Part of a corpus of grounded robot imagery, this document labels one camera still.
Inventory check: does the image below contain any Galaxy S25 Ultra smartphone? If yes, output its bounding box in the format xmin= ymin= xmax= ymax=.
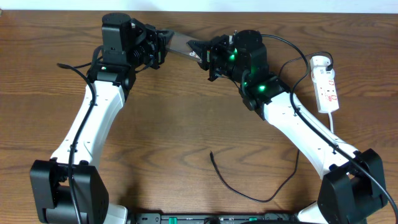
xmin=165 ymin=31 xmax=201 ymax=63

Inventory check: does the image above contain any black USB charging cable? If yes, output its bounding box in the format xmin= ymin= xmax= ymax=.
xmin=210 ymin=51 xmax=334 ymax=203

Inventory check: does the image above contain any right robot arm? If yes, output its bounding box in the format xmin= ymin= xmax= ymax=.
xmin=188 ymin=30 xmax=394 ymax=223

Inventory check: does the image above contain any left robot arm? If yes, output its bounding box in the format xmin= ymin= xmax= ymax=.
xmin=30 ymin=12 xmax=174 ymax=224

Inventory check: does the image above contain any white USB charger adapter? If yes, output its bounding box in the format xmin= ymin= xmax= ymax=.
xmin=310 ymin=55 xmax=333 ymax=71

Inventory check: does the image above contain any white power strip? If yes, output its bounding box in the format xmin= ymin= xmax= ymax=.
xmin=311 ymin=67 xmax=340 ymax=113

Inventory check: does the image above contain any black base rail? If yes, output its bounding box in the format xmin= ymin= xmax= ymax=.
xmin=131 ymin=213 xmax=299 ymax=224

